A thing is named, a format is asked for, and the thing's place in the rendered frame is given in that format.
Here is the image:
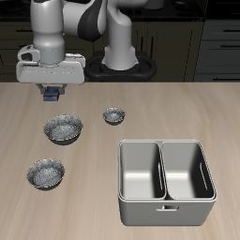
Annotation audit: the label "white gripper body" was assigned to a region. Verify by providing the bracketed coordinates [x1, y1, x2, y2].
[15, 52, 86, 86]

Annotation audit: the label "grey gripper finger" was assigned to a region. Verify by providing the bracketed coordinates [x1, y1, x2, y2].
[36, 82, 47, 96]
[59, 83, 69, 96]

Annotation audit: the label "blue cream cheese box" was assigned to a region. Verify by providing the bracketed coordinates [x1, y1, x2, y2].
[42, 87, 61, 102]

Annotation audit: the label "large grey speckled bowl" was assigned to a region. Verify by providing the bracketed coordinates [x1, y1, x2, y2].
[43, 114, 84, 146]

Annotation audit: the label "small grey speckled bowl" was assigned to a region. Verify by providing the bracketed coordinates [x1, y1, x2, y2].
[102, 107, 127, 127]

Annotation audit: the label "medium grey speckled bowl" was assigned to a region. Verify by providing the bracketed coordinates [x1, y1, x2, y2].
[26, 158, 66, 191]

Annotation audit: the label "dark kitchen cupboards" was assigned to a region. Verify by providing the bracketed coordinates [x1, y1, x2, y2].
[0, 0, 240, 83]

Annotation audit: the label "white two-bin basket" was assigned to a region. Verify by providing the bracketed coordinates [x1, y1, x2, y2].
[117, 139, 218, 227]

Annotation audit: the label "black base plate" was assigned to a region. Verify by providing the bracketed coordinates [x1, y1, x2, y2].
[83, 51, 158, 83]

